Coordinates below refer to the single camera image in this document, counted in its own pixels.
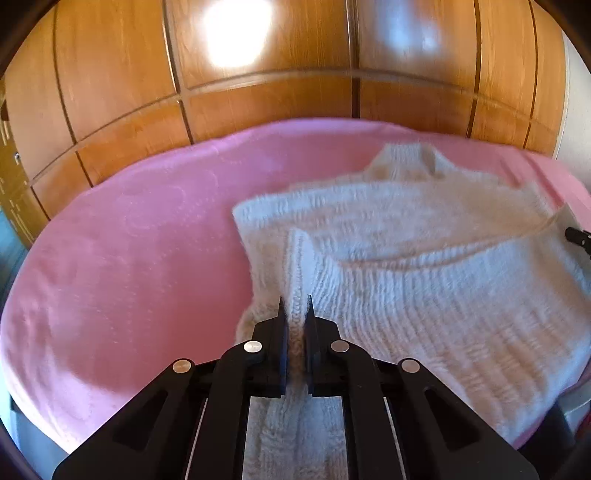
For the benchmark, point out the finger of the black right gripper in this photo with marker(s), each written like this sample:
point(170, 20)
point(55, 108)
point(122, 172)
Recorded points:
point(581, 238)

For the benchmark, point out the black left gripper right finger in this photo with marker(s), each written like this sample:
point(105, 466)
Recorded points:
point(400, 420)

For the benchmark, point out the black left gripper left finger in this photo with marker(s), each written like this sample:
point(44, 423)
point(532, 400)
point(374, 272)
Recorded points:
point(192, 424)

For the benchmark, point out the white knitted sweater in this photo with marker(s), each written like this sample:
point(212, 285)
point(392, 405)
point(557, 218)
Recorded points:
point(415, 257)

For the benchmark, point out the pink bedspread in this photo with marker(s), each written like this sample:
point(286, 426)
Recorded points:
point(148, 267)

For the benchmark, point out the wooden panelled wardrobe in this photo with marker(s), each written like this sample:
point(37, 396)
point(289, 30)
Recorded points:
point(95, 86)

